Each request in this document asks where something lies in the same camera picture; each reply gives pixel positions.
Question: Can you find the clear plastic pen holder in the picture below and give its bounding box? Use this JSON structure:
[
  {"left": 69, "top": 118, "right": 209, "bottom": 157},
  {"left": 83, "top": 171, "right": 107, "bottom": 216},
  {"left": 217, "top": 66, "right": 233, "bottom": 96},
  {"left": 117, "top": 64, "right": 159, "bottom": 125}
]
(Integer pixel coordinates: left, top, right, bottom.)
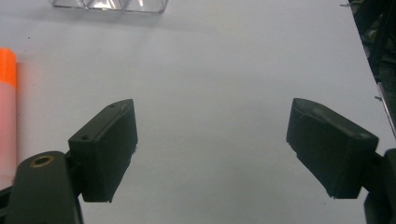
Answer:
[{"left": 48, "top": 0, "right": 170, "bottom": 14}]

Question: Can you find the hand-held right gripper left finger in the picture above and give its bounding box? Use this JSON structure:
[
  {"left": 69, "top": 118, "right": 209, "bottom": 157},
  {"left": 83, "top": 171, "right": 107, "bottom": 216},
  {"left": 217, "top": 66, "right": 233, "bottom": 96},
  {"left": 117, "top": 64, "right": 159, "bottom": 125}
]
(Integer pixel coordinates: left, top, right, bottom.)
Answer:
[{"left": 67, "top": 98, "right": 139, "bottom": 203}]

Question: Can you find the dark metal stand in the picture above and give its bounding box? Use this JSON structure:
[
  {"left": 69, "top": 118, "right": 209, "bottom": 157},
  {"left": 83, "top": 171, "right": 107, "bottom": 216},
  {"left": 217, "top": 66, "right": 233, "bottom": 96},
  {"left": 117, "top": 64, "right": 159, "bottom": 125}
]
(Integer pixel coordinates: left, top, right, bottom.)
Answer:
[{"left": 347, "top": 0, "right": 396, "bottom": 138}]

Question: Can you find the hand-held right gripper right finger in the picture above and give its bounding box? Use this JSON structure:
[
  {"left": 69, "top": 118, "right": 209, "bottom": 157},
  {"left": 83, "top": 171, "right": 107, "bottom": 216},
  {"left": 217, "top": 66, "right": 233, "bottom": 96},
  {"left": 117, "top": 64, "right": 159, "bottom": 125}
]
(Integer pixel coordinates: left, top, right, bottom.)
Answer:
[{"left": 286, "top": 97, "right": 380, "bottom": 200}]

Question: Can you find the orange highlighter pen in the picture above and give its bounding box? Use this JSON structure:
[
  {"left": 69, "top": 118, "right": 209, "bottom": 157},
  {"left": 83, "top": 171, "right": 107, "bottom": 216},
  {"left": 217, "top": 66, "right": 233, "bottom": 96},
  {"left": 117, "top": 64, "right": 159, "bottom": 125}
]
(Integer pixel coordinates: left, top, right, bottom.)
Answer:
[{"left": 0, "top": 47, "right": 18, "bottom": 190}]

